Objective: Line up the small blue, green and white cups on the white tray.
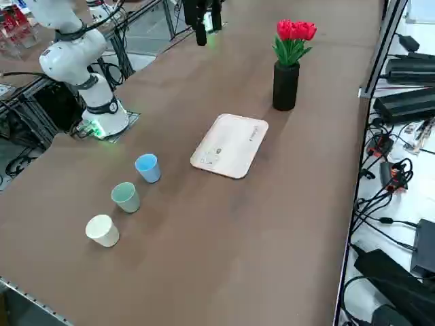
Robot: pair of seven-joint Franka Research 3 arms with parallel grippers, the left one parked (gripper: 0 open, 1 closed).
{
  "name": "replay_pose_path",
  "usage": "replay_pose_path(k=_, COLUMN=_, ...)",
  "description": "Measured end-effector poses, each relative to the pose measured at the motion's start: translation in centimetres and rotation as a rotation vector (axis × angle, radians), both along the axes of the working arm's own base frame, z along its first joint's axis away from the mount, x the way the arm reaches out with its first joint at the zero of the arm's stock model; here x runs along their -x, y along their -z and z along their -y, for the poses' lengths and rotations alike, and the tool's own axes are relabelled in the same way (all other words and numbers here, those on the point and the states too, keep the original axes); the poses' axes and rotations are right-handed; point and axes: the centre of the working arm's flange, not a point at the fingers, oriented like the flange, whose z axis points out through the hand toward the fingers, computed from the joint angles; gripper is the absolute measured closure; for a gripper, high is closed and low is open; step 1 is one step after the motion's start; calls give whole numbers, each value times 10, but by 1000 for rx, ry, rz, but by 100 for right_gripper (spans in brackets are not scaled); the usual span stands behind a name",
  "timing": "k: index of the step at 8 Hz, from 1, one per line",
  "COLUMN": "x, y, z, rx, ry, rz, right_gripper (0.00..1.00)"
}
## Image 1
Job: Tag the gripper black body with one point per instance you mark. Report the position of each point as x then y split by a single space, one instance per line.
197 6

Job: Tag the small blue cup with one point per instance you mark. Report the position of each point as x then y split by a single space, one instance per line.
149 173

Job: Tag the small green cup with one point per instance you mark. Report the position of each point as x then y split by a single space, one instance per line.
127 203

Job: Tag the small white cup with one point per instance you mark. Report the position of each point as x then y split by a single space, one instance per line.
102 234

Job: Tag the white printed tray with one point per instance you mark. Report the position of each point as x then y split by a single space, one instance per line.
234 146

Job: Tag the red artificial tulips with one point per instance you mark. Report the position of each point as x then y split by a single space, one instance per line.
295 30

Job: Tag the black cylindrical vase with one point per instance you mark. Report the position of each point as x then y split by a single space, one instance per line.
285 88

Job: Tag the clear acrylic rack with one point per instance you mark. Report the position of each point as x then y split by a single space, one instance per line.
17 37

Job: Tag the small black power adapter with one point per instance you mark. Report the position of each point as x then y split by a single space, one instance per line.
409 42

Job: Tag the long black power adapter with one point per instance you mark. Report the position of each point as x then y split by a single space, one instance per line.
411 69

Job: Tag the ribbed dark power adapter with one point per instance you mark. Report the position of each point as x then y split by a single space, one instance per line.
404 105

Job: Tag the orange black connector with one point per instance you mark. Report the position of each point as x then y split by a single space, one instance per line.
382 144
385 173

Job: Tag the small circuit boards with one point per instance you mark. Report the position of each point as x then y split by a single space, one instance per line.
419 136

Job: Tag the black box device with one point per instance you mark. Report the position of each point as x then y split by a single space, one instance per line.
425 248

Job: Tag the large black power brick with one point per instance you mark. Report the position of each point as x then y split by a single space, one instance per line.
391 278

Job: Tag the rounded black adapter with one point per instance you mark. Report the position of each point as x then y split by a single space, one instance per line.
387 316

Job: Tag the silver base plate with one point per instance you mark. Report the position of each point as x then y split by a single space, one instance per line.
132 119

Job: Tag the aluminium frame post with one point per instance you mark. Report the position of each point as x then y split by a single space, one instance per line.
381 51

